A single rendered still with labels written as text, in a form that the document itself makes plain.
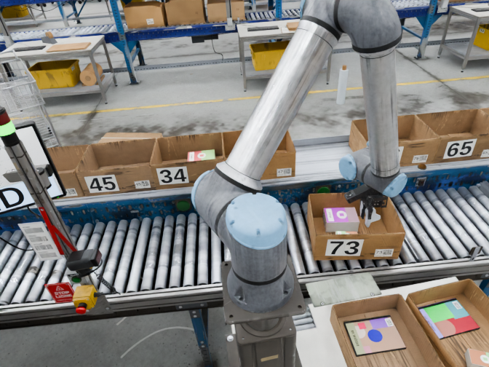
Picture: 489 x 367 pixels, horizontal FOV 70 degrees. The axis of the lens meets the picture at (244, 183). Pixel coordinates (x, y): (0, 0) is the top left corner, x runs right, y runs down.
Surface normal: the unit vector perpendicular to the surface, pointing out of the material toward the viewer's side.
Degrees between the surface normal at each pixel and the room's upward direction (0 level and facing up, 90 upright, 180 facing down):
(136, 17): 90
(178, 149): 89
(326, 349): 0
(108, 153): 89
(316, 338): 0
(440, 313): 0
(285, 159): 90
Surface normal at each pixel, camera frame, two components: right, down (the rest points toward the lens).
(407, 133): 0.07, 0.60
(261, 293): 0.00, 0.24
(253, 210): -0.02, -0.79
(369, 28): -0.38, 0.42
